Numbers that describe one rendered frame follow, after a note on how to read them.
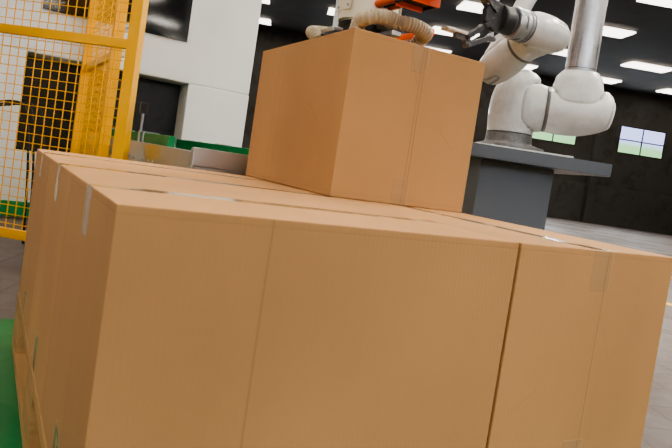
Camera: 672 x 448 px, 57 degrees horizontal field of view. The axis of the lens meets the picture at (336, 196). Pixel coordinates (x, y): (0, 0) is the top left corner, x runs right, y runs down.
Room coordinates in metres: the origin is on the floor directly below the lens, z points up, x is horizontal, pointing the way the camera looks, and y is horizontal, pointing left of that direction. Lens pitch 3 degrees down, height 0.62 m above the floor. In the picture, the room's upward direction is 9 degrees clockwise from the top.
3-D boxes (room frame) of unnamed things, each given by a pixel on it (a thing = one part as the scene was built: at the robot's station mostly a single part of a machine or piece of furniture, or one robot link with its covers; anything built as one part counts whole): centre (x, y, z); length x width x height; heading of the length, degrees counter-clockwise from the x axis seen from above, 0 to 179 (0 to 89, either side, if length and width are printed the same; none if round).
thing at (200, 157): (2.16, 0.17, 0.58); 0.70 x 0.03 x 0.06; 120
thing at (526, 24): (1.76, -0.43, 1.08); 0.09 x 0.06 x 0.09; 28
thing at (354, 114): (1.83, -0.02, 0.74); 0.60 x 0.40 x 0.40; 28
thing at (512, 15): (1.73, -0.36, 1.08); 0.09 x 0.07 x 0.08; 118
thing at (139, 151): (3.01, 1.03, 0.50); 2.31 x 0.05 x 0.19; 30
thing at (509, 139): (2.18, -0.55, 0.79); 0.22 x 0.18 x 0.06; 16
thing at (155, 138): (3.35, 1.16, 0.60); 1.60 x 0.11 x 0.09; 30
